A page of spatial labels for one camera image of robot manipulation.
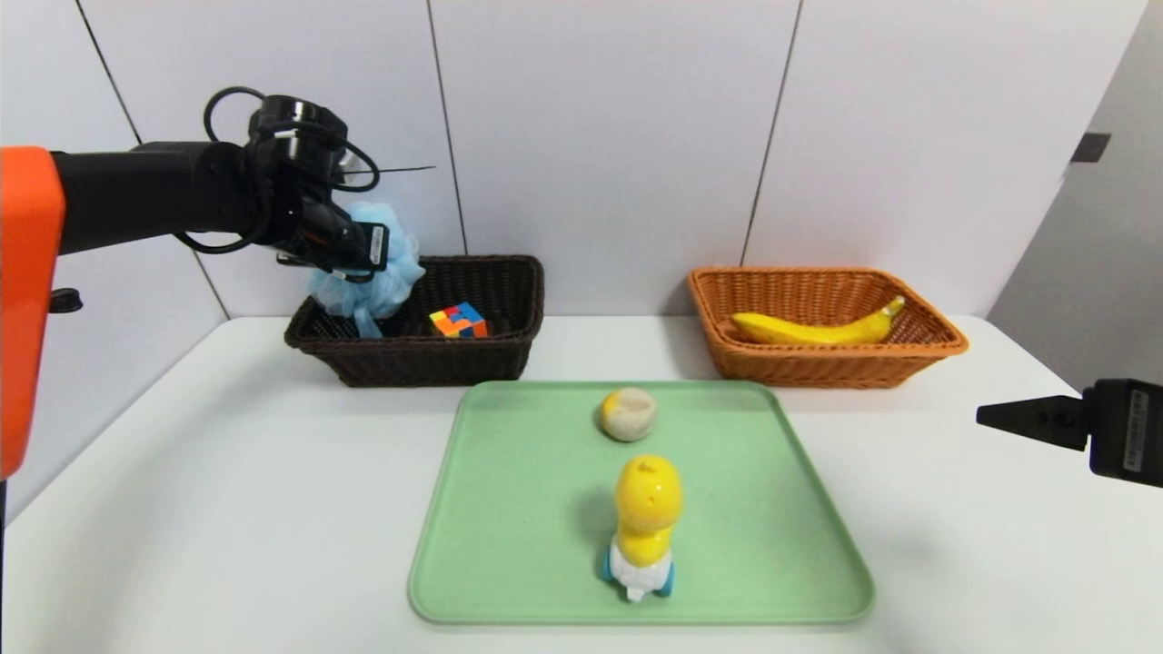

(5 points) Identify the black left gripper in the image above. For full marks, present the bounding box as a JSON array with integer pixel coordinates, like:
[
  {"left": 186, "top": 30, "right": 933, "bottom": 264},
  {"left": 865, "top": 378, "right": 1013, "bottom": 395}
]
[{"left": 303, "top": 197, "right": 391, "bottom": 272}]

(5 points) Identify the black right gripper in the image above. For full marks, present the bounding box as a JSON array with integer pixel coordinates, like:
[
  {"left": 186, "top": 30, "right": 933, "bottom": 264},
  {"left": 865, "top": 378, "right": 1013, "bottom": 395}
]
[{"left": 976, "top": 378, "right": 1163, "bottom": 488}]

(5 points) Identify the light blue mesh bath loofah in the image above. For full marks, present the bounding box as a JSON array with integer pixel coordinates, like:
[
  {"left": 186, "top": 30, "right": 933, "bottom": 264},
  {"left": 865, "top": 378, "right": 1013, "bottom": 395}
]
[{"left": 307, "top": 202, "right": 426, "bottom": 340}]

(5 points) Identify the multicoloured puzzle cube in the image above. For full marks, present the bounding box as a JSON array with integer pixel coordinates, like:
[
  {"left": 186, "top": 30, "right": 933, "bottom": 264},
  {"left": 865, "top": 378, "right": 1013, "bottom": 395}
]
[{"left": 429, "top": 302, "right": 490, "bottom": 340}]

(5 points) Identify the yellow banana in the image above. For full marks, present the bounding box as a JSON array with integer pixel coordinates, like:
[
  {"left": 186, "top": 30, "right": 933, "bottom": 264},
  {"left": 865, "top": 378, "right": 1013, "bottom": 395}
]
[{"left": 730, "top": 295, "right": 907, "bottom": 346}]

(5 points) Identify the yellow duck toy car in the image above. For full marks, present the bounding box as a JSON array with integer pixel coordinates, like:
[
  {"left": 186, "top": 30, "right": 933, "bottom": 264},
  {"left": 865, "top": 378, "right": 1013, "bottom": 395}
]
[{"left": 600, "top": 454, "right": 682, "bottom": 602}]

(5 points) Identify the dark brown wicker basket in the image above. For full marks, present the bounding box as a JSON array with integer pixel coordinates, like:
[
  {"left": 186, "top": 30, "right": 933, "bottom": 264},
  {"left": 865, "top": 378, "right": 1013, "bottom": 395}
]
[{"left": 284, "top": 255, "right": 546, "bottom": 389}]

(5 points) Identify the orange wicker basket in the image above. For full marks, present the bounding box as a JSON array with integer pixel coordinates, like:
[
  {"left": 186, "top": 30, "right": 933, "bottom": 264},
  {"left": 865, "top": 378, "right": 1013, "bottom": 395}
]
[{"left": 686, "top": 266, "right": 969, "bottom": 390}]

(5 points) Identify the round beige yellow bun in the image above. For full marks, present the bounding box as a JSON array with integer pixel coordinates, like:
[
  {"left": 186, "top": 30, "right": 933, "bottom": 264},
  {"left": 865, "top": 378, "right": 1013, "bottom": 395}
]
[{"left": 600, "top": 387, "right": 658, "bottom": 443}]

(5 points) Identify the light green plastic tray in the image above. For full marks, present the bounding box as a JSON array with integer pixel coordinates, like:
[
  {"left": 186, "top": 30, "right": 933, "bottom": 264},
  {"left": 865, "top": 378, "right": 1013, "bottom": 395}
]
[{"left": 409, "top": 380, "right": 875, "bottom": 626}]

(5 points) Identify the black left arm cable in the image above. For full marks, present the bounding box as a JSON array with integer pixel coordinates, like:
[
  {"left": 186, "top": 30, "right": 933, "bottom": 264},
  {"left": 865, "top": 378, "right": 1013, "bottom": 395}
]
[{"left": 173, "top": 86, "right": 383, "bottom": 255}]

